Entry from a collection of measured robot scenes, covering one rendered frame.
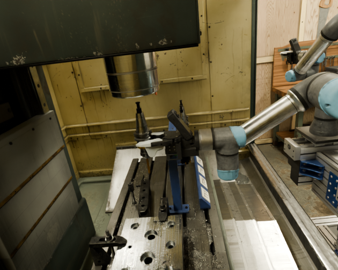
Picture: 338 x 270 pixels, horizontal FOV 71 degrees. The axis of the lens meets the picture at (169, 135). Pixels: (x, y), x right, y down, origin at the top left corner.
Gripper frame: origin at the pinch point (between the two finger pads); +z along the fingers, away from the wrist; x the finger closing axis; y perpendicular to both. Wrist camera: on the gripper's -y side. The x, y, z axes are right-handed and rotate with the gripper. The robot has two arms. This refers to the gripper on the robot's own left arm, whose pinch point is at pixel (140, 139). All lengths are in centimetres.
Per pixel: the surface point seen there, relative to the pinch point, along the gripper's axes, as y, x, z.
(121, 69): -24.6, -8.1, 0.3
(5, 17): -40.0, -12.7, 25.1
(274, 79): 34, 253, -140
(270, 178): 53, 49, -64
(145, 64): -25.3, -6.1, -6.4
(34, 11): -40.6, -12.7, 17.6
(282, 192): 53, 35, -65
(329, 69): 26, 243, -204
